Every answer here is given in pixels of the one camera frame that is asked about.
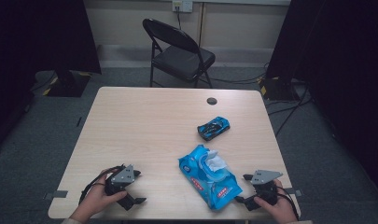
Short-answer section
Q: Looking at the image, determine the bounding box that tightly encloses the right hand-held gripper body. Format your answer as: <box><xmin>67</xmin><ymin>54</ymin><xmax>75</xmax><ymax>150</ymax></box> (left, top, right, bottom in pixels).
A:
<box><xmin>249</xmin><ymin>169</ymin><xmax>284</xmax><ymax>206</ymax></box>

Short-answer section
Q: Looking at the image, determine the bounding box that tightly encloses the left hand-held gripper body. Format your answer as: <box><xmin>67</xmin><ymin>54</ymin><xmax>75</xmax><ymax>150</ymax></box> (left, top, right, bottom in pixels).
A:
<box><xmin>104</xmin><ymin>163</ymin><xmax>138</xmax><ymax>211</ymax></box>

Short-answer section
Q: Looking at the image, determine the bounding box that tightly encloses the white wet wipe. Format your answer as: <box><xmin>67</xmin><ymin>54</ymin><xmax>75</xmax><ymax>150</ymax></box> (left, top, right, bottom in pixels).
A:
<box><xmin>205</xmin><ymin>149</ymin><xmax>229</xmax><ymax>173</ymax></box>

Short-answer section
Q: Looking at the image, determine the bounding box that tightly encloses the blue wet wipes pack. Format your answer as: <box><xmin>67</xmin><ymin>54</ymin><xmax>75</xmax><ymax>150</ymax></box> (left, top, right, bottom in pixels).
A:
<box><xmin>177</xmin><ymin>144</ymin><xmax>244</xmax><ymax>211</ymax></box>

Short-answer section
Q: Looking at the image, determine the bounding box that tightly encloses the blue toy car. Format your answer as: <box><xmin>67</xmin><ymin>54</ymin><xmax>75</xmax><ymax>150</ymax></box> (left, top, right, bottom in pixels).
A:
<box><xmin>196</xmin><ymin>116</ymin><xmax>231</xmax><ymax>142</ymax></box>

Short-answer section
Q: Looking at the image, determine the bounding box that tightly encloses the person's right hand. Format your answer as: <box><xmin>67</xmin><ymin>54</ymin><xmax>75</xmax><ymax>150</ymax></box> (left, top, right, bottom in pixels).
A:
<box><xmin>253</xmin><ymin>178</ymin><xmax>299</xmax><ymax>224</ymax></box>

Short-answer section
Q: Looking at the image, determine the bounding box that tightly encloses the person's left hand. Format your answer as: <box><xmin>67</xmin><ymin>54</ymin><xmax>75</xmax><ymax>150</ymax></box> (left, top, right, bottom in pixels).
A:
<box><xmin>69</xmin><ymin>167</ymin><xmax>129</xmax><ymax>224</ymax></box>

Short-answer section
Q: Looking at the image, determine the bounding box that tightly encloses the grey tape strip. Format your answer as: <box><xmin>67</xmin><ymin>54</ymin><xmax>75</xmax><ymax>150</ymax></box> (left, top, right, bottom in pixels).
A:
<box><xmin>283</xmin><ymin>187</ymin><xmax>303</xmax><ymax>198</ymax></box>
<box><xmin>43</xmin><ymin>189</ymin><xmax>69</xmax><ymax>201</ymax></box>

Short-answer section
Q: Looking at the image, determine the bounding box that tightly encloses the black stand base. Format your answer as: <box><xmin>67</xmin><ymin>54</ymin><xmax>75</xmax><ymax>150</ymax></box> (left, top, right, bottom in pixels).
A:
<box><xmin>34</xmin><ymin>69</ymin><xmax>93</xmax><ymax>98</ymax></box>
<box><xmin>258</xmin><ymin>76</ymin><xmax>303</xmax><ymax>102</ymax></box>

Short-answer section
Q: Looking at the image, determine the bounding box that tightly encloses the black folding chair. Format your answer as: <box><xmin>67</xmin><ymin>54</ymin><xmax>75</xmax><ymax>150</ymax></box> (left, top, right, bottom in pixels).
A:
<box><xmin>142</xmin><ymin>18</ymin><xmax>217</xmax><ymax>90</ymax></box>

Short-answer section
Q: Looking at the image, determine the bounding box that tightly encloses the black curtain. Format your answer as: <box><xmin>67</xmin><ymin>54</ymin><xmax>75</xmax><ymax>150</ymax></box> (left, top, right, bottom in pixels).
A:
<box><xmin>265</xmin><ymin>0</ymin><xmax>378</xmax><ymax>201</ymax></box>
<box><xmin>0</xmin><ymin>0</ymin><xmax>103</xmax><ymax>157</ymax></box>

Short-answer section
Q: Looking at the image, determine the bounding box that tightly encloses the right hand-held gripper cable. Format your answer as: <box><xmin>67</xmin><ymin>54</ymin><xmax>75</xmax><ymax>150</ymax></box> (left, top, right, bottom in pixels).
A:
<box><xmin>275</xmin><ymin>185</ymin><xmax>301</xmax><ymax>222</ymax></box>

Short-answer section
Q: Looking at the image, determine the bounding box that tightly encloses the hand-held gripper cable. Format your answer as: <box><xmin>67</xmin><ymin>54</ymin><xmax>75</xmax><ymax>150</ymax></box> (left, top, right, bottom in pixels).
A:
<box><xmin>275</xmin><ymin>185</ymin><xmax>301</xmax><ymax>222</ymax></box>
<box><xmin>78</xmin><ymin>163</ymin><xmax>126</xmax><ymax>206</ymax></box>

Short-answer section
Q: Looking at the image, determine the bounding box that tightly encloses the left hand-held gripper cable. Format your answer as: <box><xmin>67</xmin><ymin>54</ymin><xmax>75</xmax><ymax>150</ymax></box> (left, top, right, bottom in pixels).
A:
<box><xmin>78</xmin><ymin>163</ymin><xmax>126</xmax><ymax>206</ymax></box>

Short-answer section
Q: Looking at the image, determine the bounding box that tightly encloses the black floor cable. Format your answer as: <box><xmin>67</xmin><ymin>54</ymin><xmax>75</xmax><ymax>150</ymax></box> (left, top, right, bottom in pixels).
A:
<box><xmin>266</xmin><ymin>83</ymin><xmax>314</xmax><ymax>138</ymax></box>
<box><xmin>198</xmin><ymin>63</ymin><xmax>269</xmax><ymax>86</ymax></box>

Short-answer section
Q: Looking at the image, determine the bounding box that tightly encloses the black plugged wall cable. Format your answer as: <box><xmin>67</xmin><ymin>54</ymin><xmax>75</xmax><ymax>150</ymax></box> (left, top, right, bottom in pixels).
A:
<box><xmin>175</xmin><ymin>5</ymin><xmax>183</xmax><ymax>31</ymax></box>

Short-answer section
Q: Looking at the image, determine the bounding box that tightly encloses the white wall socket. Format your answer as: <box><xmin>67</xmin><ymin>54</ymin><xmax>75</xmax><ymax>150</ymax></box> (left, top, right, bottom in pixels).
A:
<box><xmin>172</xmin><ymin>0</ymin><xmax>194</xmax><ymax>14</ymax></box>

